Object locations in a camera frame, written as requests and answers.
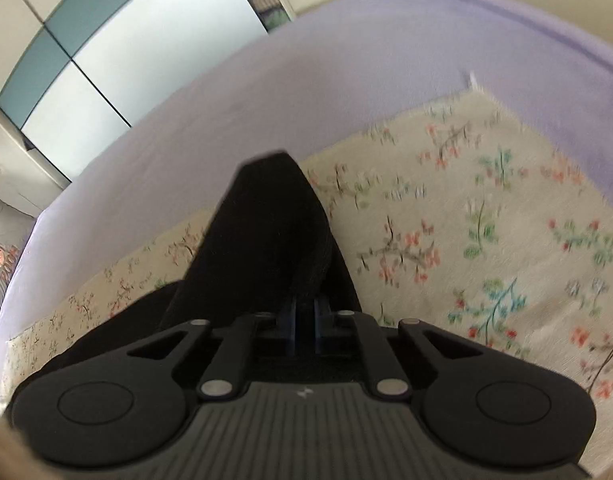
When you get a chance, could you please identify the floral printed blanket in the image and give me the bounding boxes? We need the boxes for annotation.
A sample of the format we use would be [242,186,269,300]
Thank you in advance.
[0,87,613,461]

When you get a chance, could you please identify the white and teal wardrobe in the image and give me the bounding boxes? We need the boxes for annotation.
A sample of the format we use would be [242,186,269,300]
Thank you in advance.
[0,0,270,186]

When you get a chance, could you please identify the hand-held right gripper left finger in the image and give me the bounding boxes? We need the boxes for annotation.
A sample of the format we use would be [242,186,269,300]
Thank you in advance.
[127,300,300,404]

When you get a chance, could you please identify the black pants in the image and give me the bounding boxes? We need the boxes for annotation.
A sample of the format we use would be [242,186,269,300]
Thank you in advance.
[36,152,387,392]

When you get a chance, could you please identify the purple bed sheet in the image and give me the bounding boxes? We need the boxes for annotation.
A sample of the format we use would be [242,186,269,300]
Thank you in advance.
[0,0,613,411]

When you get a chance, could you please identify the grey cartoon print pillow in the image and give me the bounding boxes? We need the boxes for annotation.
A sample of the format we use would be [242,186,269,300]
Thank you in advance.
[0,194,38,361]

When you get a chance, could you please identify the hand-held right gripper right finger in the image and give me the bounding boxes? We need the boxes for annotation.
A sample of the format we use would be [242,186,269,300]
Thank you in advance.
[313,300,480,402]

